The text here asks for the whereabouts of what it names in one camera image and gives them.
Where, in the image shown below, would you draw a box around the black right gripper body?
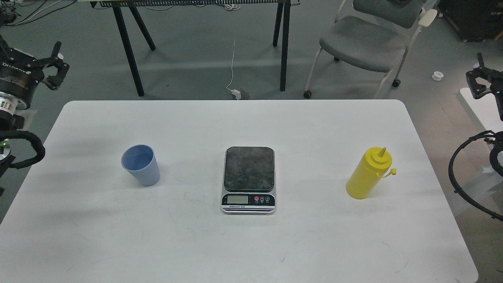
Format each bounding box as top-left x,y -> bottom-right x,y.
489,77 -> 503,121

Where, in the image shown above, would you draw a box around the grey office chair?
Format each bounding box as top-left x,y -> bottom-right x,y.
303,0 -> 438,99

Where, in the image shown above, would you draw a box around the blue ribbed plastic cup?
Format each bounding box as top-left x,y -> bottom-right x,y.
121,144 -> 160,186

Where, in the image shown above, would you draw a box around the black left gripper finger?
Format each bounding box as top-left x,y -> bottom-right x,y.
38,41 -> 64,66
41,61 -> 70,91

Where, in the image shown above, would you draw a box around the black cables on floor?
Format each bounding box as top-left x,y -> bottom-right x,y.
0,0 -> 75,28

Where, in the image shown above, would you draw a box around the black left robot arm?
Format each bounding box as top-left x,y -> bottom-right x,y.
0,38 -> 70,176

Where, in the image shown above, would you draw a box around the black box top right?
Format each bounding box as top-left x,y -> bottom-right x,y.
438,0 -> 503,42

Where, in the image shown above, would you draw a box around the black legged background table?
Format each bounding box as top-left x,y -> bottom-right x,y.
90,0 -> 301,97

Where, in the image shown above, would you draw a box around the black digital kitchen scale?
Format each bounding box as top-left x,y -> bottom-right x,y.
221,146 -> 277,215

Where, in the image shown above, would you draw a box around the white cable with plug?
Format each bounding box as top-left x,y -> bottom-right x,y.
226,39 -> 250,100

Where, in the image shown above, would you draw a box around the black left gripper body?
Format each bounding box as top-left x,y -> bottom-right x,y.
0,48 -> 44,110

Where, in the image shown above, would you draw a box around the yellow squeeze bottle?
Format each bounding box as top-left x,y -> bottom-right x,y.
345,147 -> 397,199

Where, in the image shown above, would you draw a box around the white side table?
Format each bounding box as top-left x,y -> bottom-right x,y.
457,88 -> 503,132

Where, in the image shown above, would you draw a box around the small white spool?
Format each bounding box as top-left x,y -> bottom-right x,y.
431,71 -> 444,82

